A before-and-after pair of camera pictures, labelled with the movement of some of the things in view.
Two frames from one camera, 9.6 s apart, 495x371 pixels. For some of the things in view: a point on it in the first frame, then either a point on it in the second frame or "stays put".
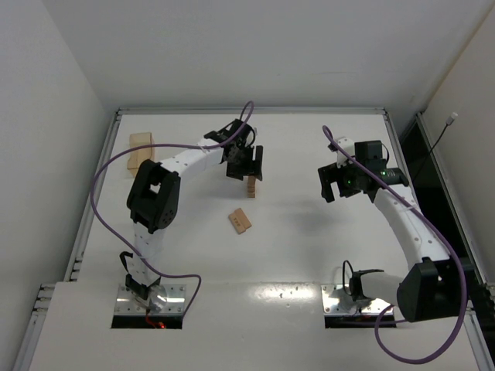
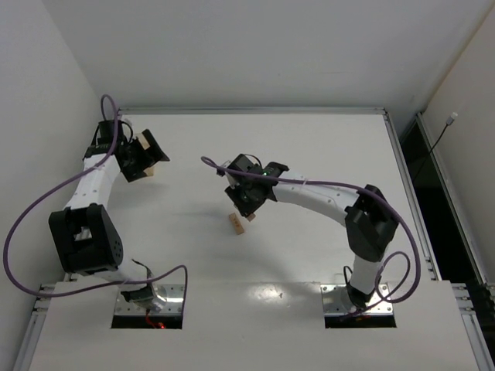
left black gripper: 243,165 -> 136,161
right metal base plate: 336,301 stays put
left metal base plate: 163,299 stays put
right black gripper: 332,176 -> 244,197
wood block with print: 237,225 stays put
